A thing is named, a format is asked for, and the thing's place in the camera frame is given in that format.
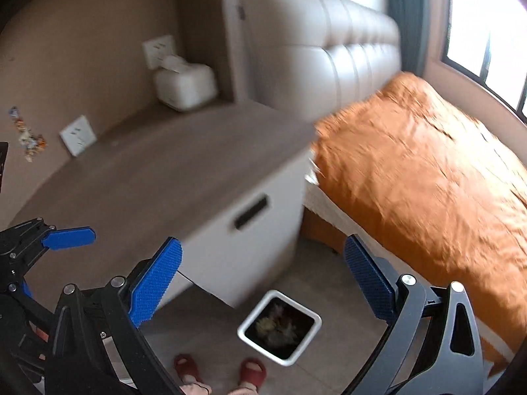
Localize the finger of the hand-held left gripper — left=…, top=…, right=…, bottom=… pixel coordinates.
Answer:
left=0, top=218, right=97, bottom=272
left=0, top=280, right=56, bottom=338

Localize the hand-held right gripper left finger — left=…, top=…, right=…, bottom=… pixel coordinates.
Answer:
left=44, top=236, right=186, bottom=395

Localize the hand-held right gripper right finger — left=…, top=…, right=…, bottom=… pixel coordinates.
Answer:
left=343, top=234, right=484, bottom=395

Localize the white square waste bin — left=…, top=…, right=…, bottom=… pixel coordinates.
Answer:
left=236, top=289, right=322, bottom=367

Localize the red slipper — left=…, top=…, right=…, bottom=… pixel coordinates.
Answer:
left=239, top=358, right=267, bottom=387
left=174, top=353, right=204, bottom=385

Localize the white bedside cabinet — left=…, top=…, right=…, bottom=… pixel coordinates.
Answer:
left=165, top=148, right=312, bottom=309

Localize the orange blanket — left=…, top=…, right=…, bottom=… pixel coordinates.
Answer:
left=305, top=72, right=527, bottom=379

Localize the person's left foot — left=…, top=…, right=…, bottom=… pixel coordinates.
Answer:
left=179, top=381, right=212, bottom=395

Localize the white ribbed tissue box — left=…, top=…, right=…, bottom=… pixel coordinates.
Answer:
left=153, top=54, right=219, bottom=113

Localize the beige padded headboard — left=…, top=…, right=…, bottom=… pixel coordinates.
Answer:
left=238, top=0, right=402, bottom=124

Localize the dark green curtain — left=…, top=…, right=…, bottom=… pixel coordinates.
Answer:
left=387, top=0, right=431, bottom=77

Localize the black framed window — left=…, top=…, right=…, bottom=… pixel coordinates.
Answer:
left=442, top=0, right=527, bottom=120

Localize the cluster of wall stickers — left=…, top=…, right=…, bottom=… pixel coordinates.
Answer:
left=8, top=106, right=48, bottom=162

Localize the white wide wall socket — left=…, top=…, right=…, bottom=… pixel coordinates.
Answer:
left=59, top=114, right=98, bottom=157

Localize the black drawer handle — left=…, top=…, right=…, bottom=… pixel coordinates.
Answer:
left=234, top=197, right=269, bottom=231

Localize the white narrow wall socket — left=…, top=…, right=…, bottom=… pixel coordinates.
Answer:
left=142, top=35, right=178, bottom=70

